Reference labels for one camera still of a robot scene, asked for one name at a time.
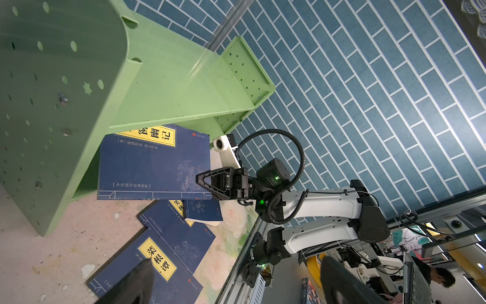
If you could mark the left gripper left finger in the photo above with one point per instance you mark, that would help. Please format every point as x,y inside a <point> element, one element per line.
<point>135,287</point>

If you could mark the blue book yellow label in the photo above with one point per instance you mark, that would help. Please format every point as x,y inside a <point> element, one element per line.
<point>189,240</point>
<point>171,281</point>

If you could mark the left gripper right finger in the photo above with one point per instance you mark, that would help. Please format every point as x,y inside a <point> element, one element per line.
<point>340,286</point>

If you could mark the green two-tier shelf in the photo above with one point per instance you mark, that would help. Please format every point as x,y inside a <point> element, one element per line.
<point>75,71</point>

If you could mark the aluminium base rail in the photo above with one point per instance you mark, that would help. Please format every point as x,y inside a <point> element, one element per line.
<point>236,288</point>

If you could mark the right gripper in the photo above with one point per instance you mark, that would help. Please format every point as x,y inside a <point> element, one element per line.
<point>231,183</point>

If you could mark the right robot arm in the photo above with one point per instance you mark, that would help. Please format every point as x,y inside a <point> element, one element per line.
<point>303,219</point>

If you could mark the person in background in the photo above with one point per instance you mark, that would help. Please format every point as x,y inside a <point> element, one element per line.
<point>439,275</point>

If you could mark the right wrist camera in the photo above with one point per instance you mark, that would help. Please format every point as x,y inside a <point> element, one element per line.
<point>222,153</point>

